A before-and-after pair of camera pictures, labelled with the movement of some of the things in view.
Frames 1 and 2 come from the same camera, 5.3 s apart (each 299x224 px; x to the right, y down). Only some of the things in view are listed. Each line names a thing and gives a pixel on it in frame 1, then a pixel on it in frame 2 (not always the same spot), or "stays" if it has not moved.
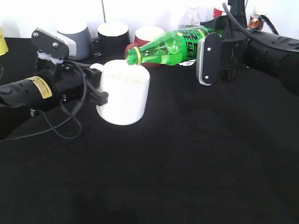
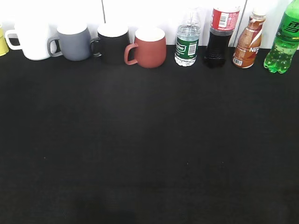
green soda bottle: [169, 48] → [286, 42]
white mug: [128, 87] → [32, 38]
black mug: [113, 38] stays
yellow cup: [3, 46] stays
